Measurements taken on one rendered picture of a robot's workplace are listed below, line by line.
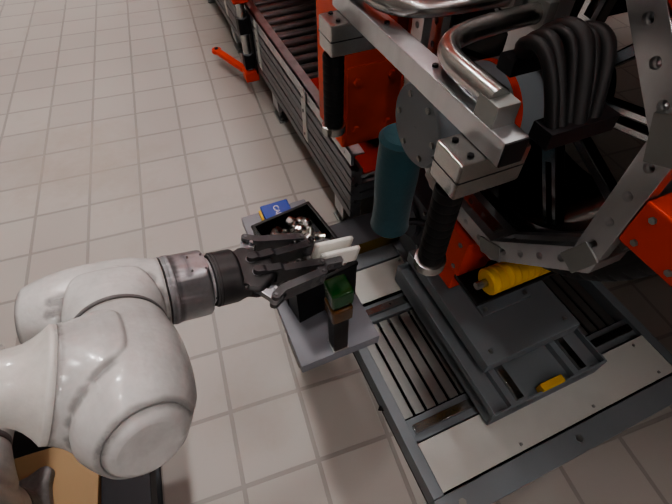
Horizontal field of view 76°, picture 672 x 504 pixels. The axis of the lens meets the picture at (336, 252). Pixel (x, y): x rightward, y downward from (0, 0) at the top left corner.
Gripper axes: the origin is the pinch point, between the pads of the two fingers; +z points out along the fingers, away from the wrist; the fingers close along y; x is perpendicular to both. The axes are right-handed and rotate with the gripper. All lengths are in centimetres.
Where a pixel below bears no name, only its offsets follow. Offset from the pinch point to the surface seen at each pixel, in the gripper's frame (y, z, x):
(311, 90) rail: 91, 46, 20
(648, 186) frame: -22.2, 22.3, -26.5
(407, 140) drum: 6.6, 12.8, -15.2
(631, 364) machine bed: -32, 92, 40
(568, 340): -20, 76, 37
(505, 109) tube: -13.2, 2.9, -31.7
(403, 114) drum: 8.7, 12.1, -18.5
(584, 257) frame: -21.3, 25.8, -12.8
